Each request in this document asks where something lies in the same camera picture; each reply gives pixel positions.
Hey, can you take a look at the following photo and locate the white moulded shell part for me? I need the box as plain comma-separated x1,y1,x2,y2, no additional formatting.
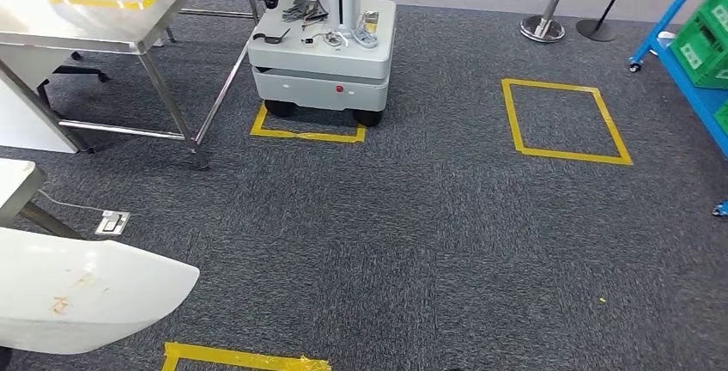
0,227,201,356

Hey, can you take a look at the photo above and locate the stainless steel workbench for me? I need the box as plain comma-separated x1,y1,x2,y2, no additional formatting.
0,0,269,172

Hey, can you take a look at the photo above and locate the yellow floor tape square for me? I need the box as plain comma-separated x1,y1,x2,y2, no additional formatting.
501,78,634,167
250,101,367,145

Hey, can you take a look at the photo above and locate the pile of grey metal parts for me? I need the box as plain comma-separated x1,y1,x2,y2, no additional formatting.
281,0,330,31

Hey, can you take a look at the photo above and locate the chrome stanchion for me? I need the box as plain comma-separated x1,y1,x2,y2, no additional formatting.
519,0,580,44

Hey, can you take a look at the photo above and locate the metal floor socket box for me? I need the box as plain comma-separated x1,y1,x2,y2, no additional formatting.
94,210,132,237

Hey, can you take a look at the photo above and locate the black stanchion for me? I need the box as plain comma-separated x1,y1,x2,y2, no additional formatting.
575,0,643,44

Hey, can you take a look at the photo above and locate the black chair base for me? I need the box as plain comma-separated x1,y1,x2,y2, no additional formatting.
52,49,110,84

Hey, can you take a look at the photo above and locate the white cabinet panel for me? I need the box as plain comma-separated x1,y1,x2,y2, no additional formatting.
0,44,78,155

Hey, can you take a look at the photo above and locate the white table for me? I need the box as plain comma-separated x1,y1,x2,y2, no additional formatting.
0,159,84,241

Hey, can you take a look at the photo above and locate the black strap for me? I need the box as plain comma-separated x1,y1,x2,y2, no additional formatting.
252,27,292,46

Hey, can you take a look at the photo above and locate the thin white floor cable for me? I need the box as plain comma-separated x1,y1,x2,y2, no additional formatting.
36,189,110,217

